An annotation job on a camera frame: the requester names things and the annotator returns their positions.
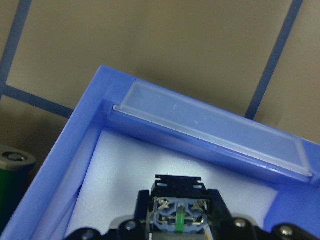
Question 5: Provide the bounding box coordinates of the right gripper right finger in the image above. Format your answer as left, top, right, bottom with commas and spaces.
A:
208, 189, 253, 240

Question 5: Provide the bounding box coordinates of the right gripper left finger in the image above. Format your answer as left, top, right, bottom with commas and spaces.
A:
119, 190, 150, 240

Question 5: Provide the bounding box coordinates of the yellow push button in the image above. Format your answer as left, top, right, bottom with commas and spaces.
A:
147, 174, 210, 240

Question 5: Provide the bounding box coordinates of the white foam pad destination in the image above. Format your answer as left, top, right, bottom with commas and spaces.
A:
66, 130, 278, 234

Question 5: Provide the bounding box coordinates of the blue destination bin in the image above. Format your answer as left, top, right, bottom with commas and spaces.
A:
1, 66, 320, 240

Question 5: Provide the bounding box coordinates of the green conveyor belt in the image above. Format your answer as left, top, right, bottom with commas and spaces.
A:
0, 144, 36, 230

